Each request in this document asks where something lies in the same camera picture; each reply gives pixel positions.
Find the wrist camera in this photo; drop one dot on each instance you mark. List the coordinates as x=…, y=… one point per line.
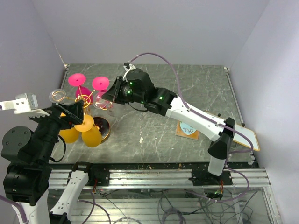
x=128, y=67
x=23, y=103

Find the clear wine glass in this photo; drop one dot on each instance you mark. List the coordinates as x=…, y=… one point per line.
x=112, y=109
x=57, y=95

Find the pink wine glass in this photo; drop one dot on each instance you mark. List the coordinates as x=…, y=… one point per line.
x=101, y=85
x=77, y=80

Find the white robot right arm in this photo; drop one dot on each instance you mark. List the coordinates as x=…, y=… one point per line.
x=168, y=104

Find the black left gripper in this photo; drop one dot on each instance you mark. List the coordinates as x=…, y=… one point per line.
x=74, y=111

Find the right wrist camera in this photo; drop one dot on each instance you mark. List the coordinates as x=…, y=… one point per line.
x=128, y=67

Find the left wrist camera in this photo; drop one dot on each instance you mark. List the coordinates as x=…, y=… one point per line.
x=23, y=103

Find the pink wine glass front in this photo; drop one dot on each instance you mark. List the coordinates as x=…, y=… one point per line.
x=101, y=85

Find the gold wire glass rack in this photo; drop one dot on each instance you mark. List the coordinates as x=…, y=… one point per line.
x=101, y=123

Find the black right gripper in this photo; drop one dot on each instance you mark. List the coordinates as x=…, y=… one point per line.
x=114, y=93

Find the pink wine glass back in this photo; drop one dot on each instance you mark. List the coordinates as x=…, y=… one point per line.
x=77, y=80

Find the wooden picture card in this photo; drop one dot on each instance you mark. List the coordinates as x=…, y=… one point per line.
x=186, y=131

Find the aluminium mounting rail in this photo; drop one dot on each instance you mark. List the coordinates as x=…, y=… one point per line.
x=179, y=179

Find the yellow wine glass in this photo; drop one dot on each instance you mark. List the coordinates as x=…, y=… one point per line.
x=69, y=135
x=90, y=133

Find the yellow wine glass left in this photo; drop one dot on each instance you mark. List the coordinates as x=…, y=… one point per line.
x=69, y=135

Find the yellow wine glass front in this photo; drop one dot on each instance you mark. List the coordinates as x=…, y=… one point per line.
x=90, y=133

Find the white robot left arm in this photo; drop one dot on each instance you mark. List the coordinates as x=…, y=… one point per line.
x=26, y=183

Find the white board yellow frame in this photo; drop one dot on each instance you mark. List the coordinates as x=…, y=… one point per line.
x=243, y=136

